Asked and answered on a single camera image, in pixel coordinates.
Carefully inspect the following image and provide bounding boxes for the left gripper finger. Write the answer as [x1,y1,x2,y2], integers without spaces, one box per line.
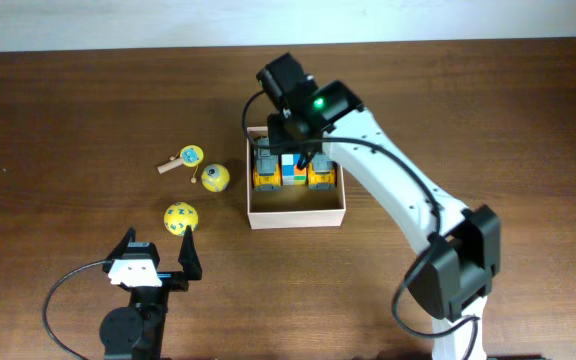
[178,225,202,280]
[102,227,136,273]

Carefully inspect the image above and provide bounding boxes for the yellow grey toy dump truck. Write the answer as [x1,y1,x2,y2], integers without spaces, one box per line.
[307,153,336,190]

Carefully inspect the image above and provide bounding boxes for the colourful two-by-two puzzle cube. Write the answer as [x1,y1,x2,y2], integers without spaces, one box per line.
[281,154,307,186]

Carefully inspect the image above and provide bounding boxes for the yellow ball blue letters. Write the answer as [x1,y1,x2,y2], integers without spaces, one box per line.
[163,202,199,236]

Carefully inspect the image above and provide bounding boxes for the yellow grey one-eyed ball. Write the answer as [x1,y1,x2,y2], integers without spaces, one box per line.
[201,164,230,192]

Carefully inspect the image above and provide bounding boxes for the yellow wooden rattle drum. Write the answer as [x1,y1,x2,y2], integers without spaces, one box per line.
[157,145,204,184]

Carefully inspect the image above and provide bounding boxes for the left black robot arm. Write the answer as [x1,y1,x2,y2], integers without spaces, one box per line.
[99,226,203,360]

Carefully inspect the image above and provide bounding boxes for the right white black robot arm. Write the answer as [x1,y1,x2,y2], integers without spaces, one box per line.
[256,54,501,359]

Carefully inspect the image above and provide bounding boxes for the pink cardboard box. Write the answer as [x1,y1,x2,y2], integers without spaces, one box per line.
[246,141,346,230]

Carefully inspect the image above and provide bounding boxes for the right black cable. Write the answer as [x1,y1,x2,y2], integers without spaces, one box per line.
[241,89,482,360]

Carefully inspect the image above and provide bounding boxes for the black cable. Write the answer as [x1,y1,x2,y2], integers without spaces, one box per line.
[241,89,482,360]
[41,259,114,360]

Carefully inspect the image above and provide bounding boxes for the left black cable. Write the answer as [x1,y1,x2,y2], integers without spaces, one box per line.
[41,259,114,360]

